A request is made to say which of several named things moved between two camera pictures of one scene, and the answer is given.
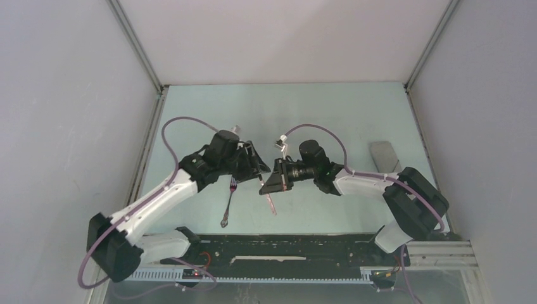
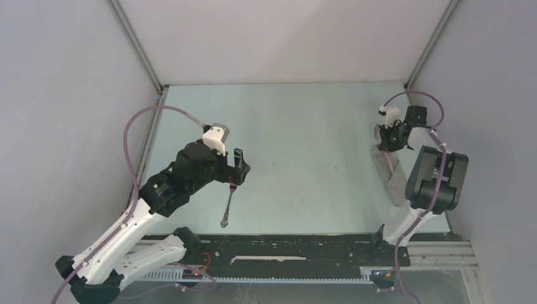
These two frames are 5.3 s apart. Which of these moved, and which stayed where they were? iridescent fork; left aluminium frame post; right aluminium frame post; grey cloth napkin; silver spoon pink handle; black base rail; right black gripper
Moved: silver spoon pink handle; right black gripper; grey cloth napkin
Stayed: iridescent fork; right aluminium frame post; black base rail; left aluminium frame post
